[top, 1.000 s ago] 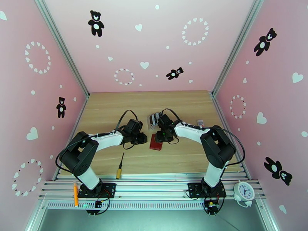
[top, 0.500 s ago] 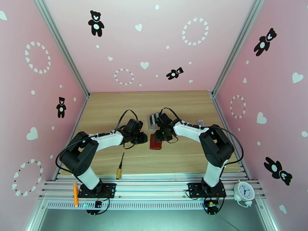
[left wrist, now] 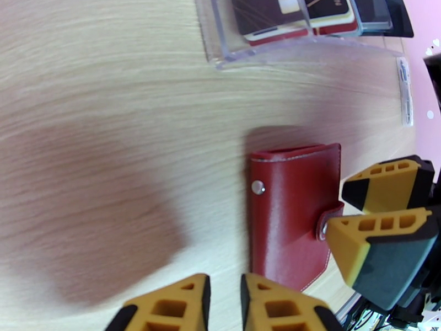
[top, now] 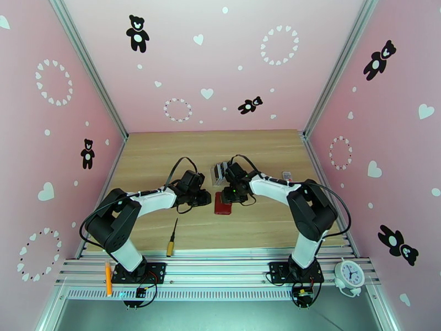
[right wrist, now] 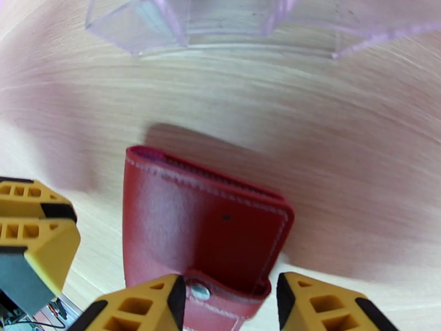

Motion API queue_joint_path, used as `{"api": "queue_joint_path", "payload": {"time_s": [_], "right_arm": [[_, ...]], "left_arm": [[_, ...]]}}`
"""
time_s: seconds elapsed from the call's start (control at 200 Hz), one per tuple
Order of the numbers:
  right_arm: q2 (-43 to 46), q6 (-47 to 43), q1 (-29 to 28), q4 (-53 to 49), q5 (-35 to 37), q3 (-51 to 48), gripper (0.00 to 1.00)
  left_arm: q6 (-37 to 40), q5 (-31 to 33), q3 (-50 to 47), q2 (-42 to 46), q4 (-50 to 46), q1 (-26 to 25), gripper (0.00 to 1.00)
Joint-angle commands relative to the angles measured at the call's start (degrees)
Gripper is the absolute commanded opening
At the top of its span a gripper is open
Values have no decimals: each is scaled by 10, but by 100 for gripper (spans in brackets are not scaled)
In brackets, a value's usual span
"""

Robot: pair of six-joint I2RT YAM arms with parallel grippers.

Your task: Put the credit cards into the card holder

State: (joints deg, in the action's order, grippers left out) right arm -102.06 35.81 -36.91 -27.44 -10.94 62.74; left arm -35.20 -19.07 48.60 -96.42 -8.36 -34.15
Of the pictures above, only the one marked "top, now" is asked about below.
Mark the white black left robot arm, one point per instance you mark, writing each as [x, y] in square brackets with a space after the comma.
[155, 202]

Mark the small circuit board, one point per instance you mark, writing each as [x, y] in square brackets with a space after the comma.
[303, 295]
[140, 292]

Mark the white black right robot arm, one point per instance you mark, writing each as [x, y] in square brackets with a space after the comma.
[268, 188]

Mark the aluminium table side rail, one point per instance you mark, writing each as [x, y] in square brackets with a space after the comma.
[110, 175]
[319, 175]

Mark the orange pen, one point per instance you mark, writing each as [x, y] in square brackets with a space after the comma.
[109, 281]

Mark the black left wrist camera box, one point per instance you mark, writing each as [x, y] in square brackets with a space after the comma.
[192, 181]

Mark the left small circuit board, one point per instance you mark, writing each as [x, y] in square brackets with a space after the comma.
[140, 292]

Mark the clear acrylic card stand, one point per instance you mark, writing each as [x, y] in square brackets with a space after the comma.
[216, 176]

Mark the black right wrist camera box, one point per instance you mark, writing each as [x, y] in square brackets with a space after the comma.
[236, 171]

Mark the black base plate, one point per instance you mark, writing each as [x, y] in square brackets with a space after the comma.
[277, 271]
[156, 269]

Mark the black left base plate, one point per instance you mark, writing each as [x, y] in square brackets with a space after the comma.
[156, 269]

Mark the red card holder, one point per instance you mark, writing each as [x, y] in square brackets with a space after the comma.
[222, 207]

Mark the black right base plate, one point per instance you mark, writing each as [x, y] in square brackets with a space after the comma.
[277, 271]

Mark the white alarm clock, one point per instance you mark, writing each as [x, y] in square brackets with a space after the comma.
[349, 275]

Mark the right small circuit board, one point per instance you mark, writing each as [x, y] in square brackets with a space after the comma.
[303, 295]

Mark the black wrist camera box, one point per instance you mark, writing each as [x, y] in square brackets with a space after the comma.
[236, 171]
[192, 181]

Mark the aluminium rail platform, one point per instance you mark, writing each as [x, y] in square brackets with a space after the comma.
[224, 268]

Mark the dark plastic card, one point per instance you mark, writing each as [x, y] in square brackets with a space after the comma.
[217, 171]

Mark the aluminium frame post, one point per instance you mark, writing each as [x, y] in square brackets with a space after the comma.
[89, 64]
[338, 64]

